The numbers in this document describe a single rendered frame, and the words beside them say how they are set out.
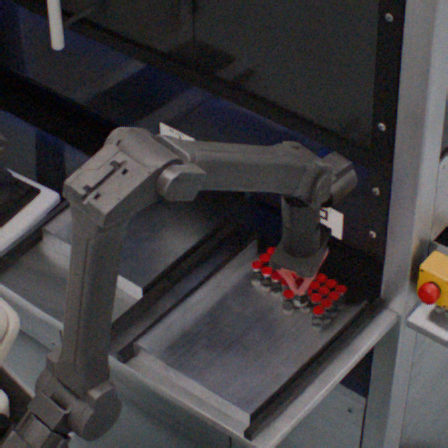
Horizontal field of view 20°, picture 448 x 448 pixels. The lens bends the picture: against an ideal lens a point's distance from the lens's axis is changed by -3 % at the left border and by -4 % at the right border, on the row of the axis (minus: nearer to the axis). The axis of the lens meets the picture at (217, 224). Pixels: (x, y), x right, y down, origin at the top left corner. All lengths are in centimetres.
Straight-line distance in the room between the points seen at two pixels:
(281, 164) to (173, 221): 80
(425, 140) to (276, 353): 48
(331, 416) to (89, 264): 124
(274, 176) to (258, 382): 58
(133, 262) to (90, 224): 95
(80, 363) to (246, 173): 33
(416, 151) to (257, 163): 47
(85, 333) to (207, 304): 77
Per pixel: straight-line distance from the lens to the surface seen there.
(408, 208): 221
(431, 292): 225
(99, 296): 162
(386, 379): 253
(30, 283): 246
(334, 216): 234
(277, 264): 198
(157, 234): 253
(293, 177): 181
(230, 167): 168
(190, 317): 237
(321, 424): 277
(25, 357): 352
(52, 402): 176
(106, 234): 154
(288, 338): 233
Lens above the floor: 260
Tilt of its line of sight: 43 degrees down
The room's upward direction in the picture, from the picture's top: 1 degrees counter-clockwise
